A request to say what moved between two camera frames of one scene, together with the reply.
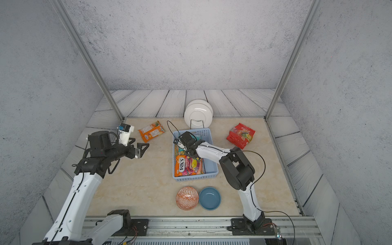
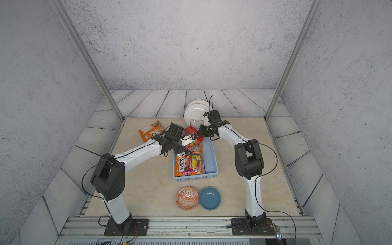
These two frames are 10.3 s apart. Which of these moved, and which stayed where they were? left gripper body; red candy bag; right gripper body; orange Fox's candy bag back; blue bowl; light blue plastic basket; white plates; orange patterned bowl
Moved: left gripper body; right gripper body; red candy bag
Stayed: white plates; orange patterned bowl; orange Fox's candy bag back; blue bowl; light blue plastic basket
